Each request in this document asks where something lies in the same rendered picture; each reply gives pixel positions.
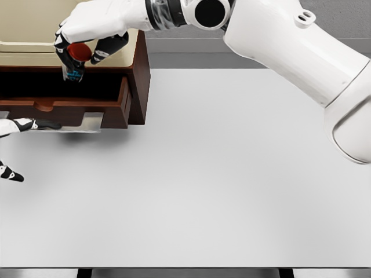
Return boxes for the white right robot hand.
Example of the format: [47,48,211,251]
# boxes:
[54,0,133,74]

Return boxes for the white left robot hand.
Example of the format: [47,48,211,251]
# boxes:
[0,117,62,182]

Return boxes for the red button switch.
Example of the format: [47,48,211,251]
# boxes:
[63,42,92,84]

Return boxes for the brown cabinet drawer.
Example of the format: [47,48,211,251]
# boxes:
[0,75,133,134]

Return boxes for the brown cabinet with cream top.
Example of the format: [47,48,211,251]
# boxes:
[0,0,151,126]

